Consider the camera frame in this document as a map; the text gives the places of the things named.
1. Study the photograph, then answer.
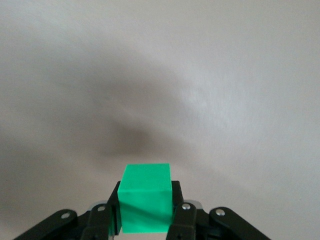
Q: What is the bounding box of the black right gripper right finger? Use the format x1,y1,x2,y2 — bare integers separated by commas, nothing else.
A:
165,179,273,240

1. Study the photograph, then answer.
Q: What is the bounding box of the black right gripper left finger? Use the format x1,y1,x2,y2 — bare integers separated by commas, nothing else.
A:
14,181,124,240

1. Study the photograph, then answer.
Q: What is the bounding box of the green cube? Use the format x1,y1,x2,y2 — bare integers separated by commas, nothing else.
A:
116,162,174,235

